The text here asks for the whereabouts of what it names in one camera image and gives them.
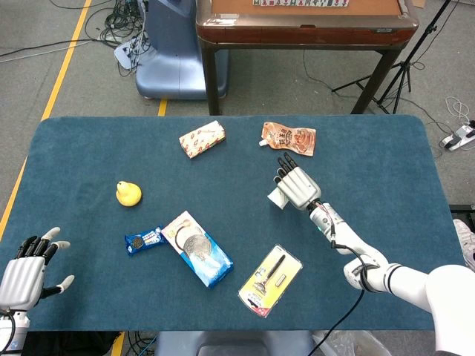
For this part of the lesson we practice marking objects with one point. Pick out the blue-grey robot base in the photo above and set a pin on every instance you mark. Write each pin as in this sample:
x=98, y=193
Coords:
x=174, y=52

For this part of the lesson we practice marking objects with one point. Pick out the yellow pear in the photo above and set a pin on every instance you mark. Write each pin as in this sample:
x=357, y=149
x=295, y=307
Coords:
x=128, y=193

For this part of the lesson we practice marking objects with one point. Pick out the small blue Oreo pack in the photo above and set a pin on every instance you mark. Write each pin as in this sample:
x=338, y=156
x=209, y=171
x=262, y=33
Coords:
x=144, y=241

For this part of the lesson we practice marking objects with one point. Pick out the row of mahjong tiles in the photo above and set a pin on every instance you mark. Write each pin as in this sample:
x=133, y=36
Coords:
x=300, y=3

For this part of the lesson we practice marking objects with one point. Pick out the razor in yellow blister pack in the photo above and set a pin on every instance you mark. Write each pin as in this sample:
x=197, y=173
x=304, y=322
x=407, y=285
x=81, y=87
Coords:
x=270, y=280

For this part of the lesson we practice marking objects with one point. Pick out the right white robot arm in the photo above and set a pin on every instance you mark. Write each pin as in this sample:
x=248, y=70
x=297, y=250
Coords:
x=389, y=274

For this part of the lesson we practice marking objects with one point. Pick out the clear plastic bag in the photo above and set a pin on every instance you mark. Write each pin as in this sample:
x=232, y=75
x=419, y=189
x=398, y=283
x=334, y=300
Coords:
x=349, y=343

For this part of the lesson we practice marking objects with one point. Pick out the blue felt table mat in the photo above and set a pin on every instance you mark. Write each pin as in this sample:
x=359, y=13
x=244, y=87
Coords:
x=230, y=174

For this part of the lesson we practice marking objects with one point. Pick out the white sneaker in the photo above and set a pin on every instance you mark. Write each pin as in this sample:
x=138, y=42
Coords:
x=465, y=241

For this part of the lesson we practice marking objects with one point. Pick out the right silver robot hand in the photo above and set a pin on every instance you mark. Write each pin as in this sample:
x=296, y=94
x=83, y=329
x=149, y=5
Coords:
x=298, y=185

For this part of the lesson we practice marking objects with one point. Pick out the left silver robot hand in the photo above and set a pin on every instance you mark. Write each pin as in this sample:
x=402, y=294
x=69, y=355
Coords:
x=22, y=283

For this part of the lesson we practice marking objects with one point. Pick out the brown mahjong table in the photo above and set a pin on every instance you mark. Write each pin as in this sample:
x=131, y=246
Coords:
x=304, y=33

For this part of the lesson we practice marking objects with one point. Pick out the large blue Oreo box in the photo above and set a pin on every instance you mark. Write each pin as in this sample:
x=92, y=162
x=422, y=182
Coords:
x=196, y=248

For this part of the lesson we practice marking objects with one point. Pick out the white paper cup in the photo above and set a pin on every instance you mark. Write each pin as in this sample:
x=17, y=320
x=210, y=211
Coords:
x=278, y=198

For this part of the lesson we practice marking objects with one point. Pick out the white power strip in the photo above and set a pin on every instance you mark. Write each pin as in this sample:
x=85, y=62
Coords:
x=458, y=137

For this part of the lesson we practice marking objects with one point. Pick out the black tripod stand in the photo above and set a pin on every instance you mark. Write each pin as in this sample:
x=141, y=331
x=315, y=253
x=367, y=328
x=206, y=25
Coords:
x=401, y=70

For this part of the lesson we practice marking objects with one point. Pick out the white red-patterned snack pack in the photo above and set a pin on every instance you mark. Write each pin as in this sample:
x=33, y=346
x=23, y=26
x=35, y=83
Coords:
x=202, y=139

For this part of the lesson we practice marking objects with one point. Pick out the blue-grey robot torso base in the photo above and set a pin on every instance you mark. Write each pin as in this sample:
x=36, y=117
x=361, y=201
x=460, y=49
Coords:
x=234, y=343

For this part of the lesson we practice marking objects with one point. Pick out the orange spouted drink pouch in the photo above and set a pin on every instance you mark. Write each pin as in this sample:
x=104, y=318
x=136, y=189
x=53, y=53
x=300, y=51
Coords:
x=291, y=139

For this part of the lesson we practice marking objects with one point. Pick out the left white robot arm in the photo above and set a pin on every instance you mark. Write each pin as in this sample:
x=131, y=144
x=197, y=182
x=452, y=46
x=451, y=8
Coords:
x=9, y=332

